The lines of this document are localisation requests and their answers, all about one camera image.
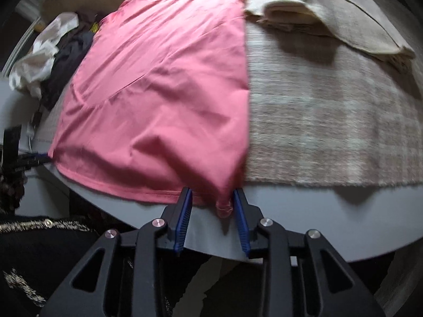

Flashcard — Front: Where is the white shirt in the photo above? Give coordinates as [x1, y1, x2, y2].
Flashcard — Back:
[9, 11, 80, 98]

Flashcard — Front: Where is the cream folded garment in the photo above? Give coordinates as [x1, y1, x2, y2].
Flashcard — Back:
[245, 0, 331, 30]

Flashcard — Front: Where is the white window frame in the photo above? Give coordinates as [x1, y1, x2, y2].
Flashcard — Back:
[2, 16, 43, 73]

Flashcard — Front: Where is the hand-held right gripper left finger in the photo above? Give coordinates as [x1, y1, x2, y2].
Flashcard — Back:
[40, 187, 194, 317]

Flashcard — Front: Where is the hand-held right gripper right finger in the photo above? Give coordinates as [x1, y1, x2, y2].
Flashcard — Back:
[232, 188, 385, 317]

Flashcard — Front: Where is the person's black embroidered clothing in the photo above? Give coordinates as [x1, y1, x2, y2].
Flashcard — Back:
[0, 213, 139, 317]

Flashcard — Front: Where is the pink shirt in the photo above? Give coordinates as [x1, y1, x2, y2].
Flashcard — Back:
[48, 0, 259, 218]

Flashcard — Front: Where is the dark grey garment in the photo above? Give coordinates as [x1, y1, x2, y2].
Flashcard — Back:
[41, 31, 96, 111]

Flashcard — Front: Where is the beige plaid blanket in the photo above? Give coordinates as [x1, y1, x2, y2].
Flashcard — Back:
[31, 0, 423, 189]

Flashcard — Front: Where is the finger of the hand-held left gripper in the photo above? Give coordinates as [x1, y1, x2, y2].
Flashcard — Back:
[3, 127, 52, 172]

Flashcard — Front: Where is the beige folded garment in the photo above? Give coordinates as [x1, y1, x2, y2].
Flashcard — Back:
[307, 0, 415, 62]

